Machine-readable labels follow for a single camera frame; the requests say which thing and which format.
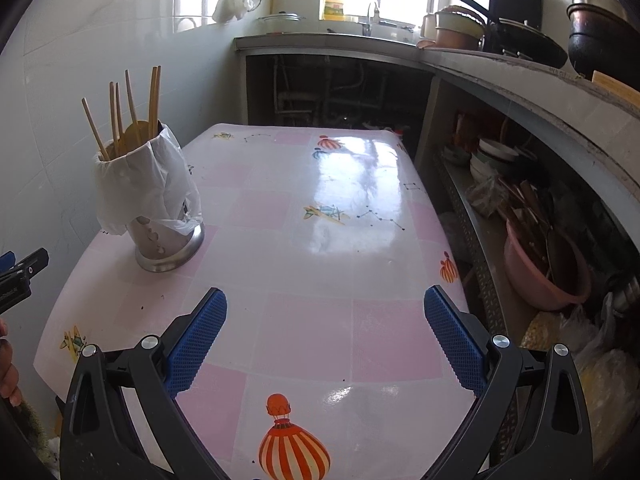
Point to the steel pot with lid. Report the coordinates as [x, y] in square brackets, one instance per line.
[280, 20]

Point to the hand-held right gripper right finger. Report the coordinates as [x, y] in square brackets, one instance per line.
[452, 342]

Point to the concrete kitchen counter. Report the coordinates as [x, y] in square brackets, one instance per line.
[500, 72]

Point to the stainless steel utensil holder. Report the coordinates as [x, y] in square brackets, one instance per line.
[160, 245]

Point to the pink plastic basin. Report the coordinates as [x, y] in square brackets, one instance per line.
[530, 280]

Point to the red plastic packet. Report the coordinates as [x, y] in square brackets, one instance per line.
[465, 130]

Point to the brown cooking pot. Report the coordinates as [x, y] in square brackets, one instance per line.
[457, 41]

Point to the yellow detergent bottle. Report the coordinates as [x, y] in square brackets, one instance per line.
[335, 7]

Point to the black wok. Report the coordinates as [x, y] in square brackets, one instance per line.
[525, 45]

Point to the steel bowl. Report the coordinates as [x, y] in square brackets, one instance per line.
[595, 0]

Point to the black round pot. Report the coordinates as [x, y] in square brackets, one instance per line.
[605, 45]

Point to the sink drain pipes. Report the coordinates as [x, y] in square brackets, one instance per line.
[325, 85]

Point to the bundle of bamboo chopsticks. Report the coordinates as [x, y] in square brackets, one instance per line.
[154, 102]

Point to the chrome sink faucet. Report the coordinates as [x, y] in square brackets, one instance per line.
[369, 20]

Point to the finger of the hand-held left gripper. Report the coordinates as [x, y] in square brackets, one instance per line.
[32, 262]
[6, 262]

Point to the cream bowl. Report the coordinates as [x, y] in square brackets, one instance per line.
[460, 22]

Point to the person's left hand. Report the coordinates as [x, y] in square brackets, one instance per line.
[7, 380]

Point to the pink printed plastic tablecloth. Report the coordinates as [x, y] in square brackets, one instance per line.
[310, 270]

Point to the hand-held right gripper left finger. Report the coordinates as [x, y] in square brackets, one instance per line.
[197, 345]

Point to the pile of kitchen tools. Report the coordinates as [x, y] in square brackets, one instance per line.
[535, 225]

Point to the white plastic bag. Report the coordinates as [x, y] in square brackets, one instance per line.
[135, 185]

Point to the yellow plastic bag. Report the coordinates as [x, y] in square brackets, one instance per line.
[605, 375]

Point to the perforated metal shelf rack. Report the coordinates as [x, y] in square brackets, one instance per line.
[480, 250]

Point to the cream plastic jug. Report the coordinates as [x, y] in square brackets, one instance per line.
[429, 27]

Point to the stack of ceramic bowls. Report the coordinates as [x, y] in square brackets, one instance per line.
[495, 160]

